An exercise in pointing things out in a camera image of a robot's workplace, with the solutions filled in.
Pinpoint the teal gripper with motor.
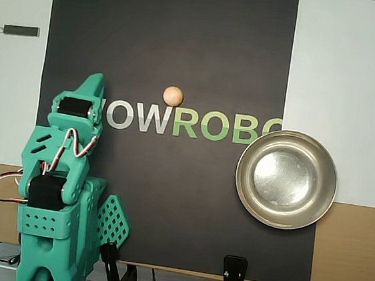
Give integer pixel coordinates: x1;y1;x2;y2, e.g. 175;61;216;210
45;68;108;139

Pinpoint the small tan cork ball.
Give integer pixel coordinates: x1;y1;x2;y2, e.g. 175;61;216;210
161;85;185;107

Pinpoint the teal robot arm with base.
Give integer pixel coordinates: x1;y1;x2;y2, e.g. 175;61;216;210
8;122;141;281

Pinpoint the metal bowl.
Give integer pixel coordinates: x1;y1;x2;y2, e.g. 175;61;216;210
230;125;343;235

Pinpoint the white paper sheet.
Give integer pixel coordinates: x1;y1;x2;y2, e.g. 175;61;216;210
0;0;375;208

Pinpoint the black usb stick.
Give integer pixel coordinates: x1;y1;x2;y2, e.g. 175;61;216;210
0;23;41;39

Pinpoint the black mat with WOWROBO print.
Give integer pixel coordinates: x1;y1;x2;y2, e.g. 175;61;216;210
21;0;341;281

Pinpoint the black table clamp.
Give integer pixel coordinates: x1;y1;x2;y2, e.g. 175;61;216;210
96;240;143;281

